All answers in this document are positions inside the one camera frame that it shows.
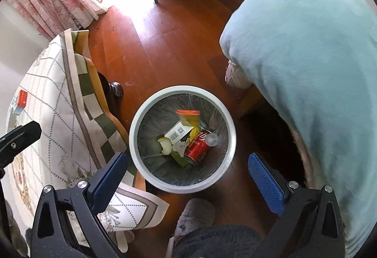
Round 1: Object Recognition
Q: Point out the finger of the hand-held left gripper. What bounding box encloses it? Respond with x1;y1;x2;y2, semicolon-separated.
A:
0;121;42;170

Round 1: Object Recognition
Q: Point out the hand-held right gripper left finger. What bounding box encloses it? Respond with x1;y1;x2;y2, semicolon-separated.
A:
29;152;129;258

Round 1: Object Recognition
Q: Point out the long white box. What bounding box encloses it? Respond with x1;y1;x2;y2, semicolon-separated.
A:
163;121;195;143

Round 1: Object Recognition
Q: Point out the wooden bed frame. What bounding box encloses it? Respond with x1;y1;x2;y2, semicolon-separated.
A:
237;84;267;118

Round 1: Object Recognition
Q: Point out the checked floral tablecloth table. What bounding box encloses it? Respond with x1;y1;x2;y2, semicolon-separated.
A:
6;29;170;247

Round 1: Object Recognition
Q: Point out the red soda can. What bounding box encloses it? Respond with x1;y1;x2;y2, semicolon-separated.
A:
184;128;213;165

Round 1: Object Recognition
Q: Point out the white round trash bin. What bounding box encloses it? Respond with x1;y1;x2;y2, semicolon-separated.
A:
129;85;237;194

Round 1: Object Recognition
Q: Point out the yellow box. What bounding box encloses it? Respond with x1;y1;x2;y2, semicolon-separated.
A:
177;109;201;129

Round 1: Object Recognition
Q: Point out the pink cushion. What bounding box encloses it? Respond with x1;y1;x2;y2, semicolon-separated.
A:
225;60;254;89

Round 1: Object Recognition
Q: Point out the yellow snack packet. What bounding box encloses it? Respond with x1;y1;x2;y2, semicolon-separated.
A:
187;125;201;143

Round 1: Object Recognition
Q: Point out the clear plastic lid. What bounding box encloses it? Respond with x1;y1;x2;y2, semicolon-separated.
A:
205;133;220;147

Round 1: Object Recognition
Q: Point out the grey fuzzy slipper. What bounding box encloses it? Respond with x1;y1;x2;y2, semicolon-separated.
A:
172;198;216;244

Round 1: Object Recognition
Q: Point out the yellow fruit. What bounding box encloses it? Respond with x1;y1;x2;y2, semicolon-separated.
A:
157;137;173;156

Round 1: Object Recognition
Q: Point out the blue white milk carton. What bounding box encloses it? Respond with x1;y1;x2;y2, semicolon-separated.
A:
10;90;28;117

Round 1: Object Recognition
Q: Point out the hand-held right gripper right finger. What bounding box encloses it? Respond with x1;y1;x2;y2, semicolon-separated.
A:
248;153;346;258

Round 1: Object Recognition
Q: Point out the small white wrapper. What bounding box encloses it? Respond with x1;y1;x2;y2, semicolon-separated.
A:
172;141;187;157

